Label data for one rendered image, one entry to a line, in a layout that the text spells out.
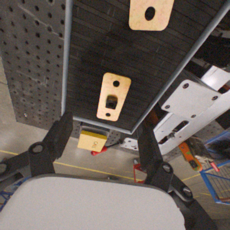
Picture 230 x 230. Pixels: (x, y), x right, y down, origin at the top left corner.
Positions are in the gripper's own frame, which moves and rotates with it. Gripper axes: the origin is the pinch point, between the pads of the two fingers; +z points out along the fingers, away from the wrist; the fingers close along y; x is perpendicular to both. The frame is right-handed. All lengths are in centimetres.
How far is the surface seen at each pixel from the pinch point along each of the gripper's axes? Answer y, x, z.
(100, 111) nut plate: -1.4, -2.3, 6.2
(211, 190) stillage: 182, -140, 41
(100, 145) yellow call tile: 0.1, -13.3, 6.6
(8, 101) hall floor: -144, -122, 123
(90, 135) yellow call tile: -2.5, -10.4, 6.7
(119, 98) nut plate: 1.0, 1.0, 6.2
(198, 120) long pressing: 35.6, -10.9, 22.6
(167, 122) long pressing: 24.8, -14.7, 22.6
